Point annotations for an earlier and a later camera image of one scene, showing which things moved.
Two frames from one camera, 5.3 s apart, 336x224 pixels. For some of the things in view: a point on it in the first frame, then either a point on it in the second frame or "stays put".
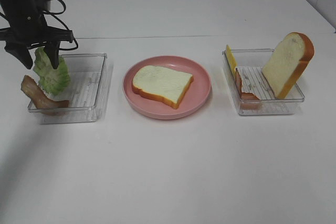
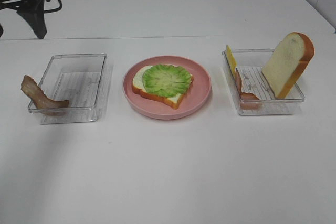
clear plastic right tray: [251, 61] stays put
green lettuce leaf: [53, 81] -> [166, 80]
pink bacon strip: [248, 100] stays put
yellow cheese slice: [232, 59] stays put
